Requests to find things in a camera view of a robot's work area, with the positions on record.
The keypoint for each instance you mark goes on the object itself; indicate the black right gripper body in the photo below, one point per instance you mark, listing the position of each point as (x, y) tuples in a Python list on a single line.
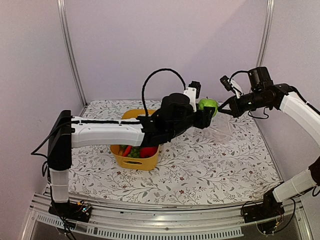
[(257, 102)]

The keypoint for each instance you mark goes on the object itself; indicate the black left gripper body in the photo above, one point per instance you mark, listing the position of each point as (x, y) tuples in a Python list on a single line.
[(202, 122)]

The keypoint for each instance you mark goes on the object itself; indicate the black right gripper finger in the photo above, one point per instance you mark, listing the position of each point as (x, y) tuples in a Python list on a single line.
[(225, 105), (225, 111)]

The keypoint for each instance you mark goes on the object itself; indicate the green apple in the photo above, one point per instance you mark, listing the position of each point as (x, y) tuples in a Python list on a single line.
[(208, 103)]

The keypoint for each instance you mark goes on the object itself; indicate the clear zip top bag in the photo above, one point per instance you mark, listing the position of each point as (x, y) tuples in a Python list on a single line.
[(220, 129)]

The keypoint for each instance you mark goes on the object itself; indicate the yellow plastic basket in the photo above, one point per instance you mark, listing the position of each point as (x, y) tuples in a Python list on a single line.
[(143, 164)]

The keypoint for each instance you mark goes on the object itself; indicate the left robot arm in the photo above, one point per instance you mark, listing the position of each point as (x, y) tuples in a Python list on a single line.
[(80, 132)]

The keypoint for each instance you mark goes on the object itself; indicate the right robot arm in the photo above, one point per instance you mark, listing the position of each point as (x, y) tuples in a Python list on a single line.
[(289, 124)]

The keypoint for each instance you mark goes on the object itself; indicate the red apple near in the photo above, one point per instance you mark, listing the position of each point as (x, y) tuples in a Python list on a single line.
[(147, 152)]

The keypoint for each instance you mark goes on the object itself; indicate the floral table mat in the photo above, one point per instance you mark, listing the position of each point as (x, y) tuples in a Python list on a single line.
[(191, 170)]

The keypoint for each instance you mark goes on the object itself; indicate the green grape bunch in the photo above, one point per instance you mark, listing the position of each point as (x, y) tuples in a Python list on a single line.
[(135, 152)]

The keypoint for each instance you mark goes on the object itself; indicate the orange carrot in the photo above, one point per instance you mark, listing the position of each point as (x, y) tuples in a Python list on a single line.
[(127, 151)]

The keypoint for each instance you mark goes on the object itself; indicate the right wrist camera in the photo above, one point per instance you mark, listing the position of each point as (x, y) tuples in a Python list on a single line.
[(231, 86)]

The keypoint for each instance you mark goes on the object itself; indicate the right aluminium frame post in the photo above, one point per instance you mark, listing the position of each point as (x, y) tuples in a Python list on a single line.
[(265, 32)]

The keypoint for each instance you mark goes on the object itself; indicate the aluminium frame post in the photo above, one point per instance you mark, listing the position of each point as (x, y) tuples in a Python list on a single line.
[(265, 32), (62, 12)]

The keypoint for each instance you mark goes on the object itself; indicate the front aluminium rail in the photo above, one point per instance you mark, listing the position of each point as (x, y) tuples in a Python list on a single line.
[(119, 220)]

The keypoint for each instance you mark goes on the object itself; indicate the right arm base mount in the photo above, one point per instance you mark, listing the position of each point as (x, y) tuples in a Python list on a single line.
[(269, 208)]

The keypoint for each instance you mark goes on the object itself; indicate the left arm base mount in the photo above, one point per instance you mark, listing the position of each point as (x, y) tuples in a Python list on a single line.
[(79, 211)]

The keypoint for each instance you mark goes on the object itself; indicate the left aluminium frame post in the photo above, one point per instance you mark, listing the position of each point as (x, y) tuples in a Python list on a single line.
[(62, 12)]

